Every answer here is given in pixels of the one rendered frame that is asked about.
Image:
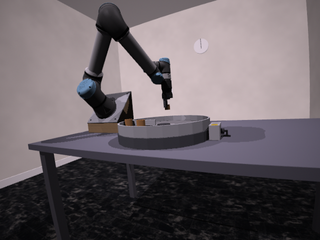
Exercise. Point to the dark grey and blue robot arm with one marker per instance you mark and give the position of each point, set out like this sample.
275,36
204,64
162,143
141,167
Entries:
110,24

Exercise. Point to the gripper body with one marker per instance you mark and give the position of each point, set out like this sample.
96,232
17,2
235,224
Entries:
166,86

